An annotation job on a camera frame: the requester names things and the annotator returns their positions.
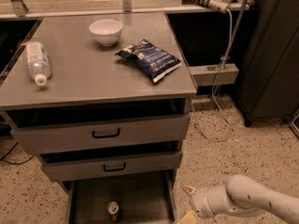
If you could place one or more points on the white ceramic bowl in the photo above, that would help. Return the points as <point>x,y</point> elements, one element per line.
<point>106,32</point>

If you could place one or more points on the clear plastic water bottle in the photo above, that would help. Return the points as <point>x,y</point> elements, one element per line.
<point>38,64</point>

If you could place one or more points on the grey drawer cabinet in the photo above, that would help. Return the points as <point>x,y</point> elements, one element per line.
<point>84,73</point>

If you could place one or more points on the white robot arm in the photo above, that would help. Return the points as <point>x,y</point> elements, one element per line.
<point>240,196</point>

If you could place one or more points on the grey bottom drawer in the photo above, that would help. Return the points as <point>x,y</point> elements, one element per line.
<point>143,198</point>

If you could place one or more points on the blue chip bag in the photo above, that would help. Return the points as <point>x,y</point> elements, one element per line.
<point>154,62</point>

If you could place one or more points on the dark cabinet on right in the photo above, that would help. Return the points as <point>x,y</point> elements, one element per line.
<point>267,86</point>

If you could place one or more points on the grey top drawer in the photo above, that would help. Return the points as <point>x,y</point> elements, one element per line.
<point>81,127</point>

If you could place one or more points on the orange soda can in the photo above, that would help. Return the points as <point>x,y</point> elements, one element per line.
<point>113,209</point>

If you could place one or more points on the grey drawer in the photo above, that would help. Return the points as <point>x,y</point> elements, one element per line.
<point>81,127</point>
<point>143,198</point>
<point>111,161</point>

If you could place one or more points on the grey middle drawer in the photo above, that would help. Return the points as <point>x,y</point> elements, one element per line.
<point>111,161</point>

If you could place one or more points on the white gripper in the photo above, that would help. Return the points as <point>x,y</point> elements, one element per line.
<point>198,202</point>

